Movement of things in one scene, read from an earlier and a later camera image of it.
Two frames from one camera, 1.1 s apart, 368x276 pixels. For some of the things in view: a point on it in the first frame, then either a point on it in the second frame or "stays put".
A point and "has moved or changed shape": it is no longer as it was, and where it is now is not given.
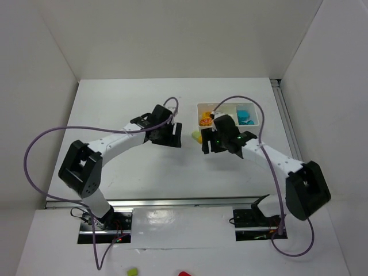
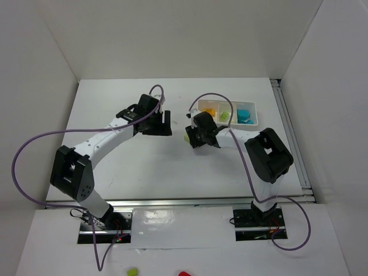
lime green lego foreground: [133, 272] stays put
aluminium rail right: [287, 120] stays put
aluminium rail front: [199, 202] stays put
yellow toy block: [197, 135] has moved or changed shape
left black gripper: [168, 135] → [157, 130]
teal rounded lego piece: [243, 116] stays put
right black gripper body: [213, 142] → [192, 137]
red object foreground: [183, 273] stays put
